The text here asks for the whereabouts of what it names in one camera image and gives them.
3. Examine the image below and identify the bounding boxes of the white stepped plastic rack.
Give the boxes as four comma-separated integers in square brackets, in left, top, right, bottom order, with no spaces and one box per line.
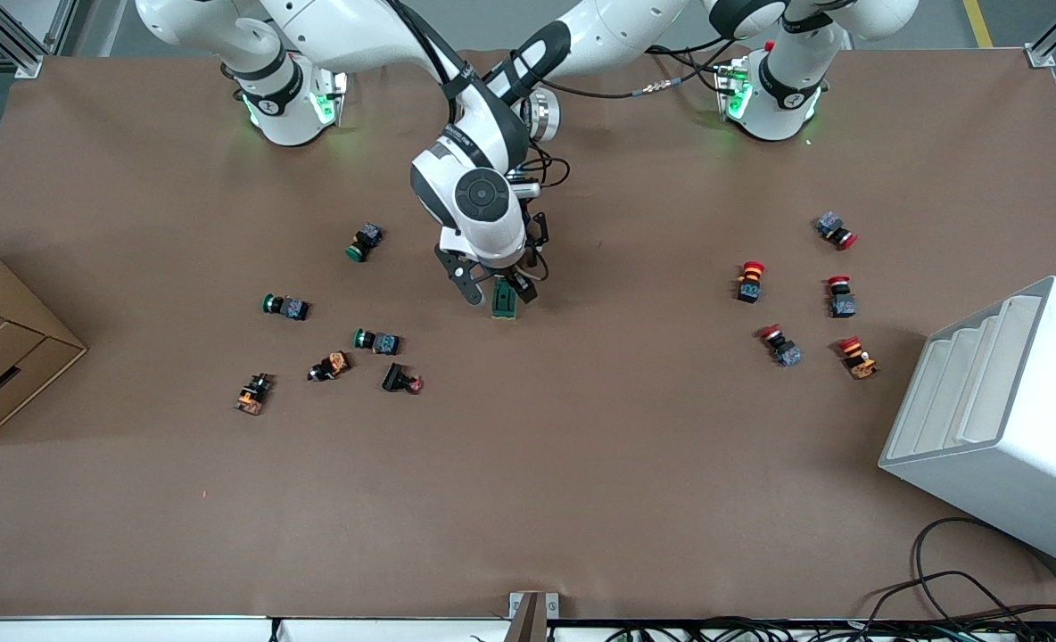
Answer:
[878,276,1056,576]

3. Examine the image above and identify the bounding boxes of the brown cardboard box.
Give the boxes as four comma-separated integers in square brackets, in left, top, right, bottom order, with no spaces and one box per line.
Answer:
[0,236,88,447]

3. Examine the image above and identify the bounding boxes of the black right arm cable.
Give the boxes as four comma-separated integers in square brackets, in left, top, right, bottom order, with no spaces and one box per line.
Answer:
[385,0,471,135]

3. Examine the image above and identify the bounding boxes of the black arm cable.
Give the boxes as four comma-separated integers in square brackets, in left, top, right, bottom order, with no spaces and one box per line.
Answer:
[541,53,736,101]
[385,0,471,135]

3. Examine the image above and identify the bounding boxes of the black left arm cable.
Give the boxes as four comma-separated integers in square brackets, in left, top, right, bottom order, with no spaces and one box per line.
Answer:
[541,53,736,101]

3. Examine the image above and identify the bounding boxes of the black base cable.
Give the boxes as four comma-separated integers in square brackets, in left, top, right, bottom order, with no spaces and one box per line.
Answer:
[644,40,727,90]

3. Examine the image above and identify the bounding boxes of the black orange selector switch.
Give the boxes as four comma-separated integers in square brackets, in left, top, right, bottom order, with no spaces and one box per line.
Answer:
[308,351,351,383]
[235,373,275,416]

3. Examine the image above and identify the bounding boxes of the metal table edge bracket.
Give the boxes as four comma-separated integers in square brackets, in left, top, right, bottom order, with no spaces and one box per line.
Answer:
[508,591,560,642]

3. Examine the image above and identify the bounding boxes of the black looped cable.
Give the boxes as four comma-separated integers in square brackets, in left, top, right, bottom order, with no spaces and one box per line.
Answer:
[913,517,1056,625]

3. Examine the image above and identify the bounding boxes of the white table edge rail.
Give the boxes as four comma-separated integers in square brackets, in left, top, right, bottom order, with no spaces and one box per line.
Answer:
[0,615,511,642]

